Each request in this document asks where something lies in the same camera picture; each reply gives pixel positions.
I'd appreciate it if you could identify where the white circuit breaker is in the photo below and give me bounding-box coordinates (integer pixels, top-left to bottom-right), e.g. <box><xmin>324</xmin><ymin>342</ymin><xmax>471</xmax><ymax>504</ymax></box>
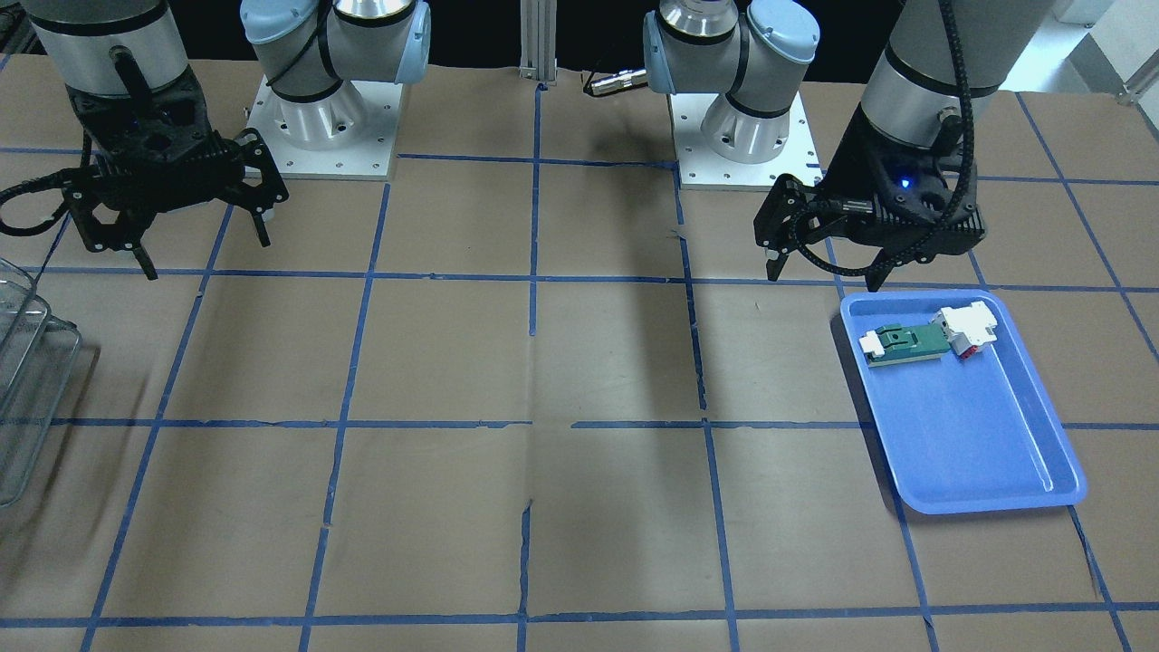
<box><xmin>930</xmin><ymin>301</ymin><xmax>998</xmax><ymax>360</ymax></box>

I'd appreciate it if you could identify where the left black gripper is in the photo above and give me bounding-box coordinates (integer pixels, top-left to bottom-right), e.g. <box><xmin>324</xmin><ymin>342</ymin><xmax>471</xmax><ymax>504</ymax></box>
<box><xmin>755</xmin><ymin>108</ymin><xmax>986</xmax><ymax>292</ymax></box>

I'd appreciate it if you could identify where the green terminal block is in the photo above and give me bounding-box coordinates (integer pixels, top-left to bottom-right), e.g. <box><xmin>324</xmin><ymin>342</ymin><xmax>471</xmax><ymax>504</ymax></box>
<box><xmin>857</xmin><ymin>323</ymin><xmax>952</xmax><ymax>368</ymax></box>

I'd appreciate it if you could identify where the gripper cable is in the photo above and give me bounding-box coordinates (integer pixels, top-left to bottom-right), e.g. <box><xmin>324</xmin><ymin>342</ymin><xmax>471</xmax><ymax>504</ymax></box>
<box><xmin>797</xmin><ymin>0</ymin><xmax>979</xmax><ymax>277</ymax></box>
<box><xmin>0</xmin><ymin>135</ymin><xmax>96</xmax><ymax>239</ymax></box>

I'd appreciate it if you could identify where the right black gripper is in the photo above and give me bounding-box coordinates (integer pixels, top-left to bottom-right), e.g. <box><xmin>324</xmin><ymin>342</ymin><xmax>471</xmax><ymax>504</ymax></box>
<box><xmin>61</xmin><ymin>69</ymin><xmax>289</xmax><ymax>280</ymax></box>

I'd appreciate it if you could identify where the aluminium frame post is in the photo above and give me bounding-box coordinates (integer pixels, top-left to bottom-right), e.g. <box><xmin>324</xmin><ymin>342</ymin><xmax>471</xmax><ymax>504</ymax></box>
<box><xmin>519</xmin><ymin>0</ymin><xmax>557</xmax><ymax>86</ymax></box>

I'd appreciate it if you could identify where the blue plastic tray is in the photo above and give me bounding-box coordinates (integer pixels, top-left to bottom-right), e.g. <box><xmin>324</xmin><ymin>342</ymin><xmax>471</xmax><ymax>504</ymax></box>
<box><xmin>840</xmin><ymin>288</ymin><xmax>1088</xmax><ymax>514</ymax></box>

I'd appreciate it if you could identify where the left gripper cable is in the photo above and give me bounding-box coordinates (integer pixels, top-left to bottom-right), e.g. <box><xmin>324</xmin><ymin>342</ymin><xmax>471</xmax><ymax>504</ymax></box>
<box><xmin>797</xmin><ymin>0</ymin><xmax>979</xmax><ymax>277</ymax></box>

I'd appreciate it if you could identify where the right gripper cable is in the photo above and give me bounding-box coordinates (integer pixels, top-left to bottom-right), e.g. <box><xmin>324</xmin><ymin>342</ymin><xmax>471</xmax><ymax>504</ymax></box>
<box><xmin>0</xmin><ymin>135</ymin><xmax>96</xmax><ymax>239</ymax></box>

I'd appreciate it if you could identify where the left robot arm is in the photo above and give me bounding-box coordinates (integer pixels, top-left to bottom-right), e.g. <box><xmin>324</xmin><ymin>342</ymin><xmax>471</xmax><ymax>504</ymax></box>
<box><xmin>643</xmin><ymin>1</ymin><xmax>1050</xmax><ymax>292</ymax></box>

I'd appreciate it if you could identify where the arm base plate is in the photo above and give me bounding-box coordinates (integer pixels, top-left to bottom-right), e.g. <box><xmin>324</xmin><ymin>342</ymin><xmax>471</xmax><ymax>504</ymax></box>
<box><xmin>247</xmin><ymin>79</ymin><xmax>408</xmax><ymax>181</ymax></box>
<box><xmin>669</xmin><ymin>91</ymin><xmax>823</xmax><ymax>191</ymax></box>

